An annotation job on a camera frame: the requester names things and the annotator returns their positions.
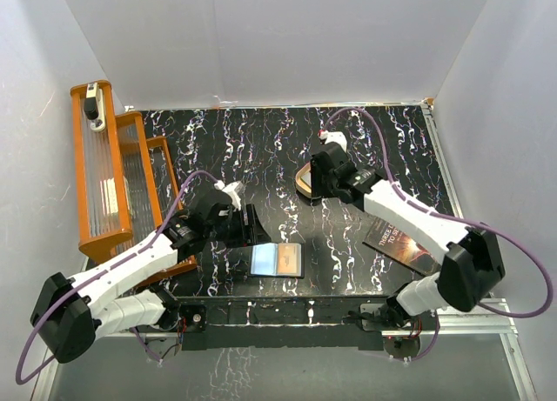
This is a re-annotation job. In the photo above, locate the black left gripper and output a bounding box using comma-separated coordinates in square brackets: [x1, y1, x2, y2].
[205, 204, 270, 248]

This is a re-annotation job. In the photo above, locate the blue credit card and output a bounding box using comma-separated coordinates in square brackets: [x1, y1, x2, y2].
[249, 243, 304, 278]

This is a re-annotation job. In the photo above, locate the gold VIP card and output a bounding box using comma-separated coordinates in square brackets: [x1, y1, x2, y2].
[276, 243, 302, 277]

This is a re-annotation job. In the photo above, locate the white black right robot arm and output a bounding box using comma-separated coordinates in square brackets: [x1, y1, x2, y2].
[310, 143, 506, 329]

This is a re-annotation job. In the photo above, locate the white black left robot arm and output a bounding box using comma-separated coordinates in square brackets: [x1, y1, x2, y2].
[30, 182, 271, 364]

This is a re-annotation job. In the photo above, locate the orange tiered acrylic rack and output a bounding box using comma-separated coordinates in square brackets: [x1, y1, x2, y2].
[70, 80, 179, 264]

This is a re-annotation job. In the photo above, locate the white device on rack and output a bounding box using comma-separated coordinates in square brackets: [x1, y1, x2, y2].
[84, 82, 106, 132]

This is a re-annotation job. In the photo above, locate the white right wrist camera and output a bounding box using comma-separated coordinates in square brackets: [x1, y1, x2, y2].
[318, 130, 347, 151]

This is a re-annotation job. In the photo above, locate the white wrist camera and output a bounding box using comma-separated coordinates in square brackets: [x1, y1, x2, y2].
[318, 130, 347, 151]
[214, 180, 244, 210]

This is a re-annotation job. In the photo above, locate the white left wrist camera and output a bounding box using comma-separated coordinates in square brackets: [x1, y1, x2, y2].
[214, 180, 244, 210]

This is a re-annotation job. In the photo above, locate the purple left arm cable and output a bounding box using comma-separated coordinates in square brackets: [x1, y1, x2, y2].
[15, 170, 223, 384]

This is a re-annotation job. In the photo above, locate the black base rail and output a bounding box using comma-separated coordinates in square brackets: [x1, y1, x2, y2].
[130, 295, 440, 352]

